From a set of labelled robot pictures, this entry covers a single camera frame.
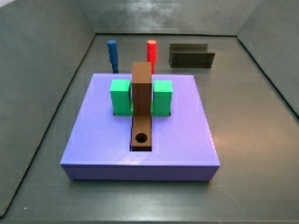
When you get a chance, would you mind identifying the green block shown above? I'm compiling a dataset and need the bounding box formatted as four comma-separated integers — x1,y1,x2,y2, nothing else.
152,80,173,116
109,80,132,116

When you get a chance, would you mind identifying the blue cylindrical peg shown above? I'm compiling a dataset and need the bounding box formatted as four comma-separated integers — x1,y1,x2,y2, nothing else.
107,39,117,74

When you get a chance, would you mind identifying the purple board base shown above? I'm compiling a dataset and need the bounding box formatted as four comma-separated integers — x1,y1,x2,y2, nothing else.
60,73,220,180

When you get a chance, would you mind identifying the red cylindrical peg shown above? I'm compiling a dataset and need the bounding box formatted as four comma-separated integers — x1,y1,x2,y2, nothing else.
145,39,157,68

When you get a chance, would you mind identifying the green block left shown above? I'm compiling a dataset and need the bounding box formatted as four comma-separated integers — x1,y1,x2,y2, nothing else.
109,80,132,116

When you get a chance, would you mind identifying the black angle bracket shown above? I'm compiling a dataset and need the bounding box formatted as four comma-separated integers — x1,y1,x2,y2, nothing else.
169,44,215,68

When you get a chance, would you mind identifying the green block right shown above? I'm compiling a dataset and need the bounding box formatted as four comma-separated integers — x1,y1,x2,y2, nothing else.
152,80,173,116

